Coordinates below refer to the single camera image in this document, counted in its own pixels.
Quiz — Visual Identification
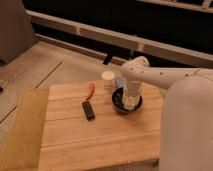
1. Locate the yellow-green mat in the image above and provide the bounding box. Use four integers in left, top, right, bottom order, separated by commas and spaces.
0, 89, 49, 171

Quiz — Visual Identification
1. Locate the black rectangular device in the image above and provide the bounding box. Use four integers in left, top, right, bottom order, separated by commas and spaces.
82, 101, 95, 120

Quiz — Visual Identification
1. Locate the grey cabinet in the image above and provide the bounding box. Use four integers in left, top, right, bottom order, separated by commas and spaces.
0, 0, 37, 64

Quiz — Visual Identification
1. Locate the orange handled tool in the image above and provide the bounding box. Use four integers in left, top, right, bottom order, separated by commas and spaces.
86, 83, 95, 100

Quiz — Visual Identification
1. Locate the wooden table board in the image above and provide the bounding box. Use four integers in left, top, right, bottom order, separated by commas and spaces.
39, 81, 163, 171

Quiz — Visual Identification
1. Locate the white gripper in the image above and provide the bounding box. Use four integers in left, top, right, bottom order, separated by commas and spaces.
123, 87, 141, 110

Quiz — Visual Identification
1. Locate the white shelf rail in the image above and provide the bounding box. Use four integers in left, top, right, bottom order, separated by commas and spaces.
27, 10, 213, 68

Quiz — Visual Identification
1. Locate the dark ceramic bowl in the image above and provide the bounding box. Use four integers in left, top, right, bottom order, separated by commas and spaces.
112, 88, 143, 113

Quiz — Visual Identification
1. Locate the white paper cup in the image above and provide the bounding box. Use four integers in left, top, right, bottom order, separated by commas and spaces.
101, 71, 115, 87

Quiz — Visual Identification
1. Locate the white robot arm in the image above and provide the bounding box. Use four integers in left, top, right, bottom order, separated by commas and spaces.
121, 57, 213, 171

